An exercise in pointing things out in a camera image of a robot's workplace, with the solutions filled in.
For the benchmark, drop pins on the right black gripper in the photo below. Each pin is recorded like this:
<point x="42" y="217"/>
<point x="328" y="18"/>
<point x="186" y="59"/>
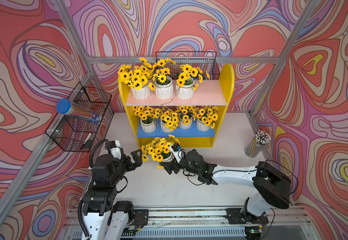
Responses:
<point x="168" y="167"/>

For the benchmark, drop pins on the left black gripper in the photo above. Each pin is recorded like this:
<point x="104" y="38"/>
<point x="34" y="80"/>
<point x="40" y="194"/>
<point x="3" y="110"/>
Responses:
<point x="131" y="166"/>

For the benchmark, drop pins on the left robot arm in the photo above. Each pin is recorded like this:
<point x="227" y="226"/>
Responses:
<point x="102" y="198"/>

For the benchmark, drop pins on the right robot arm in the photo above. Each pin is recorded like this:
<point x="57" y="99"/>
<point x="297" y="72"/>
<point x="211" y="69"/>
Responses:
<point x="273" y="188"/>

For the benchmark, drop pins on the black marker in basket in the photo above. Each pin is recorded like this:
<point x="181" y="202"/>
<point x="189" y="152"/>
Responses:
<point x="87" y="142"/>

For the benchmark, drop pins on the yellow wooden shelf unit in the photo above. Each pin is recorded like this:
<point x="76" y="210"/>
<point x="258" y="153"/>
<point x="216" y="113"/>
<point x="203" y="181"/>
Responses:
<point x="210" y="93"/>

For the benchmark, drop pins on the clear tube blue cap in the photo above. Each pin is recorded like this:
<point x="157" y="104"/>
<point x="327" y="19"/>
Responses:
<point x="69" y="108"/>

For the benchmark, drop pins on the clear cup of pencils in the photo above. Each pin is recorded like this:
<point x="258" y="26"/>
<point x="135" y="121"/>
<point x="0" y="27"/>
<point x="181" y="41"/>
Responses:
<point x="258" y="142"/>

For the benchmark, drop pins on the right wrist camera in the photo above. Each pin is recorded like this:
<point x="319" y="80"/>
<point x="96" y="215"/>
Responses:
<point x="178" y="152"/>

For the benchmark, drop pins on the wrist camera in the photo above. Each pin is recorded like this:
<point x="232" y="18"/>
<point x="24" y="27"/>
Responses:
<point x="114" y="148"/>
<point x="178" y="152"/>

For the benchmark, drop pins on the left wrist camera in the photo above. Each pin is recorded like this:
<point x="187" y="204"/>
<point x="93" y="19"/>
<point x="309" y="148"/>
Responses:
<point x="114" y="148"/>

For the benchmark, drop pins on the black wire basket left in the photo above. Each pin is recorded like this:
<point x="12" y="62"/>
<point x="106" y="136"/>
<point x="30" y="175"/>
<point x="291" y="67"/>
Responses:
<point x="68" y="132"/>

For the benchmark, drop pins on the black wire basket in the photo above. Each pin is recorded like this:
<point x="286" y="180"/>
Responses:
<point x="68" y="132"/>
<point x="201" y="60"/>

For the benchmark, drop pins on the black wire basket back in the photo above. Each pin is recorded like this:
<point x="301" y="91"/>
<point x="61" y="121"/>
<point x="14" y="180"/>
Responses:
<point x="201" y="60"/>

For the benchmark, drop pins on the metal base rail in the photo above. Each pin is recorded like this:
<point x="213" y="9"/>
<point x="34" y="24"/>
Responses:
<point x="191" y="223"/>

